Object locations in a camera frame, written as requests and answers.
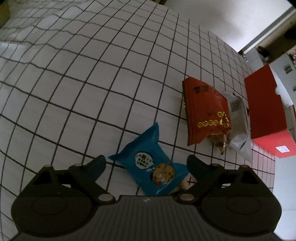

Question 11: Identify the white green snack bag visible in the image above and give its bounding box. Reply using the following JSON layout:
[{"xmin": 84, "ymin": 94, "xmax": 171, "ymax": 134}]
[{"xmin": 222, "ymin": 91, "xmax": 252, "ymax": 162}]

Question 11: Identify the red orange snack bag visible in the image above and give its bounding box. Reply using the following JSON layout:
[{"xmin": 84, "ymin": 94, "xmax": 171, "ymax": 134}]
[{"xmin": 182, "ymin": 77, "xmax": 232, "ymax": 146}]

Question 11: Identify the blue cookie packet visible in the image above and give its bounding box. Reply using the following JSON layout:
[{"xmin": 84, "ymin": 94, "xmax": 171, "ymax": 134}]
[{"xmin": 108, "ymin": 123, "xmax": 189, "ymax": 196}]

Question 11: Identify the red cardboard box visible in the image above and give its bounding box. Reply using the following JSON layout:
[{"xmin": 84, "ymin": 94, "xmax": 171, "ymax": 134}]
[{"xmin": 244, "ymin": 65, "xmax": 295, "ymax": 158}]

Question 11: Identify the checkered white tablecloth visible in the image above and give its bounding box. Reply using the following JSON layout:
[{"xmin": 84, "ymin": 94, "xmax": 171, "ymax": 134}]
[{"xmin": 0, "ymin": 0, "xmax": 276, "ymax": 240}]

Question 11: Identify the gold thermos jug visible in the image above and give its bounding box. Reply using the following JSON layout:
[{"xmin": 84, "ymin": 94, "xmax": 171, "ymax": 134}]
[{"xmin": 0, "ymin": 0, "xmax": 10, "ymax": 28}]

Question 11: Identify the white wall cabinet unit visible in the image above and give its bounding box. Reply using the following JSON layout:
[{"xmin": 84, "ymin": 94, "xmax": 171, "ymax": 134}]
[{"xmin": 239, "ymin": 47, "xmax": 295, "ymax": 108}]

